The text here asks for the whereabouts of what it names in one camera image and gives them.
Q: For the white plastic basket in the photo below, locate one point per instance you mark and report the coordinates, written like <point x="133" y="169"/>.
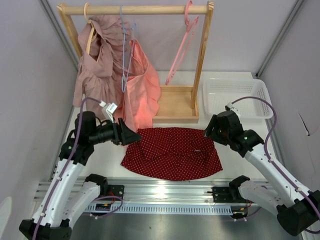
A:
<point x="248" y="96"/>

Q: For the salmon pink garment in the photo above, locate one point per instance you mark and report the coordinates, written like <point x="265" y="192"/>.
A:
<point x="140" y="100"/>

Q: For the aluminium mounting rail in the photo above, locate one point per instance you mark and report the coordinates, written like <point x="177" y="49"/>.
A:
<point x="156" y="191"/>

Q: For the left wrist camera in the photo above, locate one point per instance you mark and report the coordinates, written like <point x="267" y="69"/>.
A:
<point x="108" y="110"/>

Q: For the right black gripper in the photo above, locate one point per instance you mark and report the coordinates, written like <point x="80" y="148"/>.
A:
<point x="208" y="129"/>

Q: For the wooden clothes rack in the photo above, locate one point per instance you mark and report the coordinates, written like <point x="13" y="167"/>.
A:
<point x="178" y="104"/>

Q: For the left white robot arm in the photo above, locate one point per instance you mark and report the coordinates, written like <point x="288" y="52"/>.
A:
<point x="58" y="212"/>

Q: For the wooden hanger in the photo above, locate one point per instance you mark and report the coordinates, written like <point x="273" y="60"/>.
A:
<point x="93" y="33"/>

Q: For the pink plastic hanger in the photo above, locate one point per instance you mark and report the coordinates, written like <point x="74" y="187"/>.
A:
<point x="190" y="29"/>

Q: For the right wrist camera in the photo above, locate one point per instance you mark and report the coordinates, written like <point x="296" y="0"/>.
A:
<point x="231" y="107"/>

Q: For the perforated cable tray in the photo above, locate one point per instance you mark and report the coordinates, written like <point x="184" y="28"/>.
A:
<point x="206" y="209"/>

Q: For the dusty pink dress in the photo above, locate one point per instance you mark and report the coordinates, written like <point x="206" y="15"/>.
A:
<point x="100" y="72"/>

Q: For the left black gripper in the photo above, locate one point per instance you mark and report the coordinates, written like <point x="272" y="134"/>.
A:
<point x="122" y="134"/>

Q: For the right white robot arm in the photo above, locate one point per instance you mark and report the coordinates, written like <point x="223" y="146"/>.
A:
<point x="295" y="206"/>

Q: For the red polka dot skirt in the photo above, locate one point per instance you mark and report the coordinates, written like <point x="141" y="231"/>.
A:
<point x="172" y="153"/>

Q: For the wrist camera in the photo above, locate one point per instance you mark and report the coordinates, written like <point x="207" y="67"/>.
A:
<point x="231" y="107"/>
<point x="108" y="110"/>

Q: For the blue wire hanger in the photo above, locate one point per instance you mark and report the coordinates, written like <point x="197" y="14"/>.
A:
<point x="127" y="50"/>

